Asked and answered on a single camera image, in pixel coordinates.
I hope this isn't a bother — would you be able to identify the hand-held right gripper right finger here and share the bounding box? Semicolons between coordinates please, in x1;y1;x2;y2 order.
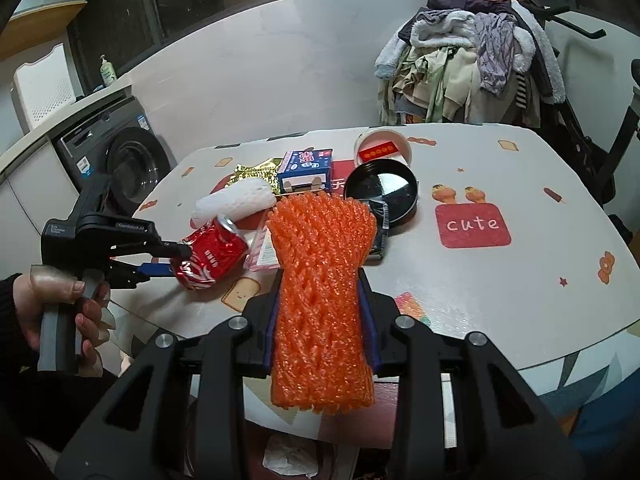
356;269;572;480

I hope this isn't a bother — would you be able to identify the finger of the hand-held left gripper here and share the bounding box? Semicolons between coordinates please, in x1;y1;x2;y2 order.
107;256;175;290
149;240;195;260

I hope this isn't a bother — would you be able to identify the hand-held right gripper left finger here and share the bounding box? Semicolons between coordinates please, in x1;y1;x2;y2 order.
55;280;282;480

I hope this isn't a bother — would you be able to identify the crushed red soda can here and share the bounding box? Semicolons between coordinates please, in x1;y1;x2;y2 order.
172;213;250;292

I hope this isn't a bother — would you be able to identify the orange foam fruit net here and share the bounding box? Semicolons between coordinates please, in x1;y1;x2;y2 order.
264;191;378;415

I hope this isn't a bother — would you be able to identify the blue cardboard box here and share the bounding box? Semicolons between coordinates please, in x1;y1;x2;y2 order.
276;148;335;196

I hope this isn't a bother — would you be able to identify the person's left hand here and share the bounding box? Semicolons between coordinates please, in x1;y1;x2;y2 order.
12;264;119;377

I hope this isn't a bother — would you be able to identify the white foam fruit net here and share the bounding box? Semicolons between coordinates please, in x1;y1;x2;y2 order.
191;177;278;229

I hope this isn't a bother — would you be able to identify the grey washing machine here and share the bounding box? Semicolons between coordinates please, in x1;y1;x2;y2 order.
52;94;179;207

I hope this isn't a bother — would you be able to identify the pink plastic packet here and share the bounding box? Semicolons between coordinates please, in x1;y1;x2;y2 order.
244;209;282;274

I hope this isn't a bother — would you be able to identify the black snack packet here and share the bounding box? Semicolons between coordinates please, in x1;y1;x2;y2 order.
366;198;394;264

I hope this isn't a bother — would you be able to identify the gold foil wrapper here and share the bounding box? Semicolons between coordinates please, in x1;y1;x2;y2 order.
226;156;292;197

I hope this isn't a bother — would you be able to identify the white crumpled tissue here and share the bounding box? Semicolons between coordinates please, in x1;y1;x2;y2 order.
262;432;322;479

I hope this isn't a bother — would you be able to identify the printed table mat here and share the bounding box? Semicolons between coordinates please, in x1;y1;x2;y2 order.
107;124;640;376

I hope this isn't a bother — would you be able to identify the black round lid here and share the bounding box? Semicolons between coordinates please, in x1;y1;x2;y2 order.
343;162;420;229

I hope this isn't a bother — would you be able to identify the white perforated plastic panel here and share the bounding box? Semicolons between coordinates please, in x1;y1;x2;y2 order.
12;42;77;136

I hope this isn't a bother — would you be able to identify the soap pump bottle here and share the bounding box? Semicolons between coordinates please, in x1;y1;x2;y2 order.
98;54;119;87

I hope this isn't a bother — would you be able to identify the paper cup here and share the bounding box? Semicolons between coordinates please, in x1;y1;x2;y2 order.
355;127;414;169

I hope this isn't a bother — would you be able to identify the pile of clothes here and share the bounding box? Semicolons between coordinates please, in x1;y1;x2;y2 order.
374;0;567;127

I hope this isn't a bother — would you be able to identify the black exercise bike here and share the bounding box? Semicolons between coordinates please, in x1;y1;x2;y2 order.
500;0;640;207

